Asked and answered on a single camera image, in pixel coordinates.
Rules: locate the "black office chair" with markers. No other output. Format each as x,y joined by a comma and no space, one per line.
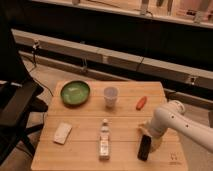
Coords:
18,96

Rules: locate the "clear plastic bottle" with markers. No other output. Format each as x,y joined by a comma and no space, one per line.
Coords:
104,146

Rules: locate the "green bowl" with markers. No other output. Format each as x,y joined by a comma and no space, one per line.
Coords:
75,93

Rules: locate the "white sponge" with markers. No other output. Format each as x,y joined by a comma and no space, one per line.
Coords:
62,133

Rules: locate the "orange carrot toy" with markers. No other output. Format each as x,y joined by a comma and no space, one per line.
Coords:
141,103

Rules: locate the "translucent plastic cup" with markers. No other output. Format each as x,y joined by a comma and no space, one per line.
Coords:
110,96

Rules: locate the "black eraser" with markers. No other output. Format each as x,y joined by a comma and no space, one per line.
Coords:
144,148

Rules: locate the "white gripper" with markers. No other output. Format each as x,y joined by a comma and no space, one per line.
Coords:
156,130

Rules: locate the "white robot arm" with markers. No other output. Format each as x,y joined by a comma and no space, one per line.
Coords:
171,115

